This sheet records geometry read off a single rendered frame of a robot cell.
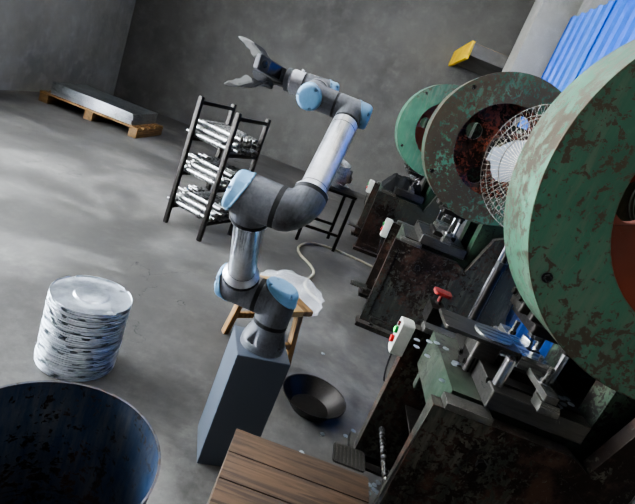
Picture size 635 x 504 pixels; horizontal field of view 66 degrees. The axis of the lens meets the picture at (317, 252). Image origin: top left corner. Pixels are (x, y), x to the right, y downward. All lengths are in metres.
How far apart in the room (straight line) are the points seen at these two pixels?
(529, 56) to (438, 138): 4.02
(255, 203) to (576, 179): 0.71
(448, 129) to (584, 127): 1.79
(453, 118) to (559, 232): 1.80
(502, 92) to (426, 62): 5.32
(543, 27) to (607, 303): 5.79
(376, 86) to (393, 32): 0.80
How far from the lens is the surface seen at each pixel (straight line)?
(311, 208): 1.24
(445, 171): 2.84
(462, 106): 2.83
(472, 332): 1.60
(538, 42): 6.77
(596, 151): 1.09
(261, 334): 1.59
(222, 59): 8.38
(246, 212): 1.25
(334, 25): 8.16
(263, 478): 1.37
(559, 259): 1.11
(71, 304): 1.95
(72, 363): 2.02
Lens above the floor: 1.28
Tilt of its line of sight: 17 degrees down
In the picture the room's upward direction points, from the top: 22 degrees clockwise
